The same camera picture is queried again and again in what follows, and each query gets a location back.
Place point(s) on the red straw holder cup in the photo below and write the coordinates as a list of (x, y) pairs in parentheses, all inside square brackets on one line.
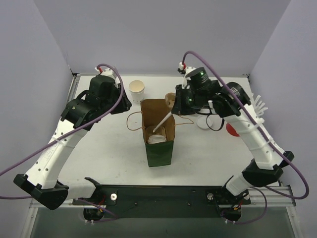
[(231, 130)]

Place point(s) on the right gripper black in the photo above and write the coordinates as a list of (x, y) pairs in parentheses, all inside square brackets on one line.
[(178, 102)]

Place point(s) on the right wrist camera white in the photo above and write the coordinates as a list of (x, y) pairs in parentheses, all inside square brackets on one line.
[(187, 72)]

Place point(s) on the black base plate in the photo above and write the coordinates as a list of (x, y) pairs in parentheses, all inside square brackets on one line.
[(166, 210)]

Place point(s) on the white wrapped straws bundle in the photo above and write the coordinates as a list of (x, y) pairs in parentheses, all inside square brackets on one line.
[(259, 105)]

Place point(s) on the single white straw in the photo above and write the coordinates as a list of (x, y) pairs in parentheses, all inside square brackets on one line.
[(162, 122)]

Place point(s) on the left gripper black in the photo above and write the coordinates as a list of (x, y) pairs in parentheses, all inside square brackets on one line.
[(124, 103)]

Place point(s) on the brown green paper bag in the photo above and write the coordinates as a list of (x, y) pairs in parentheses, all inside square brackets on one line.
[(159, 149)]

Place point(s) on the white plastic lid stack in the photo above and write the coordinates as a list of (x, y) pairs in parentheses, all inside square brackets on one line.
[(204, 123)]

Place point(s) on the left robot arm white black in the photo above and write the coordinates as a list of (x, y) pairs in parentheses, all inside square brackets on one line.
[(104, 96)]

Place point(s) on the white plastic cup lid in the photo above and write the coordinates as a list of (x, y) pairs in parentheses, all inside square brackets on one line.
[(156, 138)]

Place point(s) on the white paper coffee cup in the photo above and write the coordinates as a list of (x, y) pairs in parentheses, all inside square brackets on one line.
[(156, 138)]

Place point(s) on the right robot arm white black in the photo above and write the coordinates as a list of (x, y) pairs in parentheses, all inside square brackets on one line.
[(231, 103)]

